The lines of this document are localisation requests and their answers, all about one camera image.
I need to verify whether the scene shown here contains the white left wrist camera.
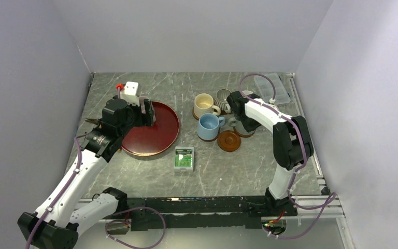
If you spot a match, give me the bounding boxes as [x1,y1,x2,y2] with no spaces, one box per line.
[116,81,139,106]

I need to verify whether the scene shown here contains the green label plastic box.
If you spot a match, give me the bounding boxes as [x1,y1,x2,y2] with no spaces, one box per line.
[174,146,194,172]

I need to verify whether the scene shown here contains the grey-green ceramic mug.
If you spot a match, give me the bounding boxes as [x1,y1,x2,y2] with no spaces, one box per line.
[228,117,255,134]

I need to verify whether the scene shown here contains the aluminium frame rail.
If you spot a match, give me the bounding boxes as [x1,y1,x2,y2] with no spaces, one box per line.
[286,72,352,249]

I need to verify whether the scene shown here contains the dark red round tray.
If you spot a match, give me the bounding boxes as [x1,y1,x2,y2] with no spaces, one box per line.
[122,101,180,157]

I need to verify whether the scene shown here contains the brown wooden coaster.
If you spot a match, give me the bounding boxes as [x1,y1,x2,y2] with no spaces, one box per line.
[234,130,255,138]
[192,110,200,120]
[198,135,218,142]
[217,130,241,152]

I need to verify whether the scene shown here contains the white ceramic mug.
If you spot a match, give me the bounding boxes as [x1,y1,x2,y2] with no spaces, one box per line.
[243,90,253,95]

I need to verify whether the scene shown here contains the yellow handled needle-nose pliers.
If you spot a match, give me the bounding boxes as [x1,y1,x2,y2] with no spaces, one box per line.
[84,118,102,126]

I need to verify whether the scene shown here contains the light blue ceramic mug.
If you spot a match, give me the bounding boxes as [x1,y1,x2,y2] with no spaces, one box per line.
[196,114,226,139]

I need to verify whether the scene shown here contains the mauve ceramic mug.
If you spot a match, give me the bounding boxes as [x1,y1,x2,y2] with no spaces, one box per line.
[138,96,148,114]

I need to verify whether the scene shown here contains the grey ribbed ceramic cup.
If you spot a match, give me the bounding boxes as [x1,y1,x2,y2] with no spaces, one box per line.
[214,89,232,114]

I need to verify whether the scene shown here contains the cream ribbed ceramic mug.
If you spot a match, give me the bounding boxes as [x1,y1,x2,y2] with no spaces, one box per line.
[193,93,221,117]

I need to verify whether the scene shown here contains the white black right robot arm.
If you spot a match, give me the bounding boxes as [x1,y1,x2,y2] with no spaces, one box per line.
[226,91,314,215]

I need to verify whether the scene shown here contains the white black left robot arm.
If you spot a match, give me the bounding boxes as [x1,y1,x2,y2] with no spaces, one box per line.
[17,97,155,248]

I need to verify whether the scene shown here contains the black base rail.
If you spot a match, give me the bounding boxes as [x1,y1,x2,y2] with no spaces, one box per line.
[99,194,298,232]

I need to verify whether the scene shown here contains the clear plastic organizer box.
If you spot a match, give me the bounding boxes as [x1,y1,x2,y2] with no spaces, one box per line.
[254,73,291,105]

